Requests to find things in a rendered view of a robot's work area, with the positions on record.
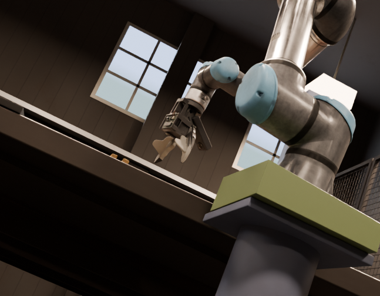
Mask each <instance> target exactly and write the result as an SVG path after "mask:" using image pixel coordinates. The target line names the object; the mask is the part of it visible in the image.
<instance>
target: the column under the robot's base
mask: <svg viewBox="0 0 380 296"><path fill-rule="evenodd" d="M203 222H204V223H206V224H208V225H210V226H213V227H215V228H217V229H219V230H221V231H223V232H225V233H227V234H229V235H231V236H233V237H236V238H237V239H236V242H235V244H234V247H233V249H232V252H231V254H230V258H229V259H228V263H227V265H226V268H225V270H224V273H223V276H222V278H221V281H220V284H219V286H218V289H217V292H216V295H215V296H308V293H309V291H310V287H311V284H312V281H313V278H314V275H315V271H316V270H319V269H329V268H347V267H365V266H372V264H373V262H374V256H372V255H370V254H368V253H366V252H364V251H362V250H360V249H358V248H356V247H354V246H352V245H350V244H348V243H346V242H344V241H341V240H339V239H337V238H335V237H333V236H331V235H329V234H327V233H325V232H323V231H321V230H319V229H317V228H315V227H313V226H311V225H309V224H307V223H305V222H303V221H301V220H299V219H297V218H295V217H293V216H291V215H289V214H286V213H284V212H282V211H280V210H278V209H276V208H274V207H272V206H270V205H268V204H266V203H264V202H262V201H259V200H257V199H255V198H254V197H249V198H246V199H244V200H241V201H238V202H236V203H233V204H230V205H228V206H225V207H222V208H220V209H218V210H214V211H212V212H210V213H207V214H205V216H204V218H203Z"/></svg>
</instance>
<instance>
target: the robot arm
mask: <svg viewBox="0 0 380 296"><path fill-rule="evenodd" d="M277 4H278V7H279V9H280V11H279V13H278V17H277V21H276V23H275V27H274V30H273V34H272V37H271V40H270V44H269V47H268V51H267V54H266V57H265V60H264V61H262V62H261V63H258V64H256V65H254V66H253V67H251V68H250V69H249V70H248V72H247V73H246V74H243V73H242V72H240V71H239V67H238V64H237V63H236V61H235V60H234V59H232V58H229V57H223V58H220V59H218V60H216V61H214V62H204V63H203V65H202V66H201V68H200V69H199V71H198V73H197V75H196V77H195V79H194V81H193V83H192V84H191V86H190V88H189V90H188V92H187V93H186V95H185V97H183V98H178V100H177V102H176V103H175V105H174V107H173V108H172V110H171V112H170V114H168V115H166V117H165V118H164V120H163V122H162V124H161V125H160V127H159V129H160V130H162V131H163V132H165V133H166V134H167V135H169V136H171V137H166V138H165V139H164V140H155V141H154V142H153V146H154V148H155V149H156V150H157V152H158V153H159V154H158V155H157V157H156V159H155V161H154V162H155V163H158V162H161V161H162V160H163V159H164V157H166V156H167V154H168V153H169V151H171V150H173V149H174V148H175V146H176V144H177V145H178V147H179V148H180V149H181V151H182V156H181V163H183V162H184V161H185V160H186V159H187V157H188V155H189V154H190V152H191V149H192V148H193V145H194V142H196V145H197V147H198V149H199V150H206V151H208V150H209V149H211V148H212V145H211V143H210V141H209V138H208V136H207V133H206V131H205V129H204V127H203V124H202V122H201V120H200V117H199V116H201V115H202V114H203V112H204V111H205V109H206V107H207V105H208V103H209V101H210V99H211V98H212V96H213V94H214V92H215V90H216V89H219V88H221V89H222V90H224V91H226V92H227V93H229V94H230V95H232V96H234V97H235V98H236V101H235V103H236V109H237V111H238V112H239V114H240V115H242V116H244V117H245V118H246V119H247V120H248V121H249V122H250V123H252V124H254V125H257V126H258V127H260V128H261V129H263V130H264V131H266V132H267V133H269V134H270V135H272V136H274V137H275V138H277V139H278V140H280V141H281V142H283V143H284V144H286V145H287V146H288V149H287V151H286V153H285V155H284V157H283V159H282V160H281V161H280V162H279V163H278V165H279V166H281V167H283V168H285V169H286V170H288V171H290V172H292V173H294V174H295V175H297V176H298V177H300V178H302V179H304V180H306V181H307V182H309V183H311V184H313V185H315V186H316V187H318V188H320V189H321V190H323V191H325V192H327V193H328V194H330V195H332V194H333V183H334V179H335V176H336V174H337V172H338V169H339V167H340V165H341V162H342V160H343V158H344V155H345V152H346V150H347V148H348V146H349V144H350V143H351V141H352V137H353V133H354V130H355V126H356V124H355V118H354V115H353V114H352V113H351V111H350V110H349V109H348V108H347V107H346V106H345V105H344V104H342V103H341V102H339V101H338V100H336V99H331V98H330V97H329V96H324V95H316V96H313V97H312V96H311V95H309V94H308V93H307V92H305V85H306V76H305V73H304V72H303V70H302V69H303V67H304V66H305V65H307V64H308V63H309V62H310V61H312V60H313V59H314V58H315V57H316V56H317V55H318V54H319V53H320V52H322V51H323V50H324V49H325V48H326V47H327V46H328V45H330V46H333V45H335V44H336V43H337V42H339V41H340V40H341V39H342V38H343V37H344V36H345V34H346V33H347V32H348V30H349V28H350V26H351V24H352V22H353V20H354V16H355V8H356V3H355V0H277ZM165 120H166V121H165ZM164 121H165V123H164ZM163 123H164V125H163ZM162 125H163V126H162Z"/></svg>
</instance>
